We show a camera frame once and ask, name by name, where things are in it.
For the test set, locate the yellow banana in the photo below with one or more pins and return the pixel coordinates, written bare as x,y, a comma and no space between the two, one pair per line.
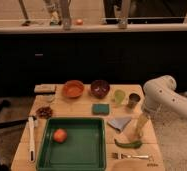
139,126

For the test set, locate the silver fork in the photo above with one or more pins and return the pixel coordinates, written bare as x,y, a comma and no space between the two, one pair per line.
122,156

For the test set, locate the orange ball on shelf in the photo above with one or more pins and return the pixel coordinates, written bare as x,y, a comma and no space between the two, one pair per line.
79,22

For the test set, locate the green plastic tray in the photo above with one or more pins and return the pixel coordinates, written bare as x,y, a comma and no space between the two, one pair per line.
83,150

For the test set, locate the dark metal cup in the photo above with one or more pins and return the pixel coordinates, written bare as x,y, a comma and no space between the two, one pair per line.
133,100

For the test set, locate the purple bowl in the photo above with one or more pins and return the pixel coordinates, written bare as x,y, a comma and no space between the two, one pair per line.
99,88

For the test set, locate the green plastic cup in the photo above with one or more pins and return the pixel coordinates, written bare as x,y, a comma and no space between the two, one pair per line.
119,96

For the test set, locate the grey folded cloth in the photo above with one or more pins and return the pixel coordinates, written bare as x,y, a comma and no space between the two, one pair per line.
119,123

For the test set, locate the orange bowl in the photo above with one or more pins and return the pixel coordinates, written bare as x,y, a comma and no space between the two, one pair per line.
73,89

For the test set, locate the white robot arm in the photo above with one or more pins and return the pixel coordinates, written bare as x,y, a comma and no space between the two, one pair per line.
161,91

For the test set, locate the red apple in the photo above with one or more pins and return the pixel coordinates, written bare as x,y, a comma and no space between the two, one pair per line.
60,135

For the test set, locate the green sponge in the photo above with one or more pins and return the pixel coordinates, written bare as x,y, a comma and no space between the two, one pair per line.
100,109

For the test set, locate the brown pinecone cluster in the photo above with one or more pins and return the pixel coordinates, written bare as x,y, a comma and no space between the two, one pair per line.
44,112

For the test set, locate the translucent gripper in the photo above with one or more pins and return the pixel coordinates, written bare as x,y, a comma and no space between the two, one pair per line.
146,116

